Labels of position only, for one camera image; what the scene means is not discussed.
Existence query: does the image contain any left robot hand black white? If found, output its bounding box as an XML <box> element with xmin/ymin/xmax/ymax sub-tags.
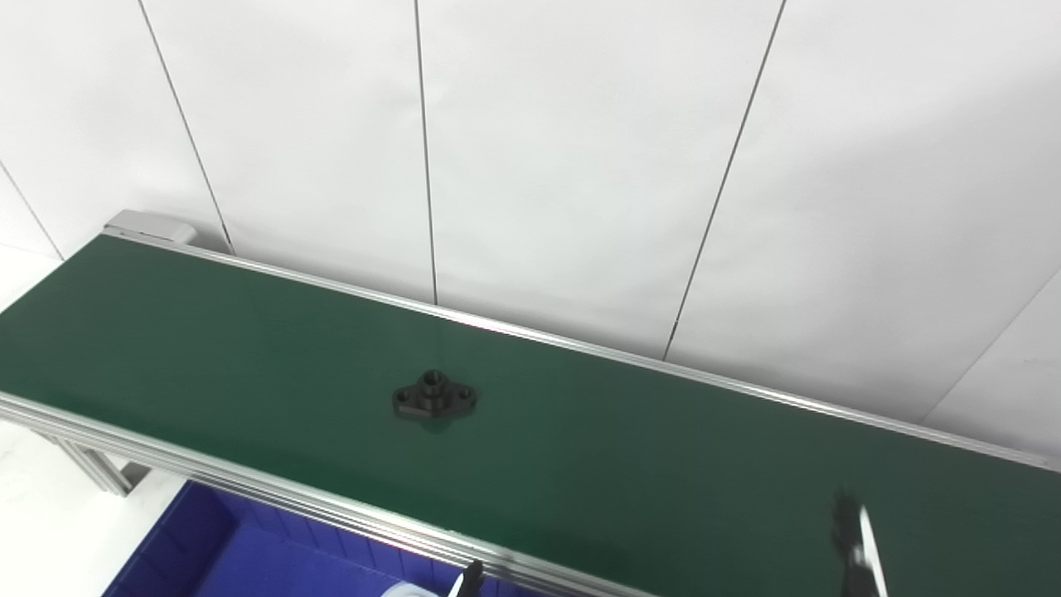
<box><xmin>448</xmin><ymin>560</ymin><xmax>485</xmax><ymax>597</ymax></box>

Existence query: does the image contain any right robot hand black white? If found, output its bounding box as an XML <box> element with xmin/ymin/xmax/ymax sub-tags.
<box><xmin>831</xmin><ymin>489</ymin><xmax>890</xmax><ymax>597</ymax></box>

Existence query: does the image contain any black flange part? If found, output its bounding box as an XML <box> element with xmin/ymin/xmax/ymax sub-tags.
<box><xmin>391</xmin><ymin>370</ymin><xmax>478</xmax><ymax>420</ymax></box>

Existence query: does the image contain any green conveyor belt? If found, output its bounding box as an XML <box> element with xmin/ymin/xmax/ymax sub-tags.
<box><xmin>0</xmin><ymin>234</ymin><xmax>1061</xmax><ymax>597</ymax></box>
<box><xmin>0</xmin><ymin>210</ymin><xmax>1061</xmax><ymax>597</ymax></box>

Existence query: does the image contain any blue plastic bin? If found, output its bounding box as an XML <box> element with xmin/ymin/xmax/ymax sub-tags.
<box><xmin>102</xmin><ymin>479</ymin><xmax>540</xmax><ymax>597</ymax></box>

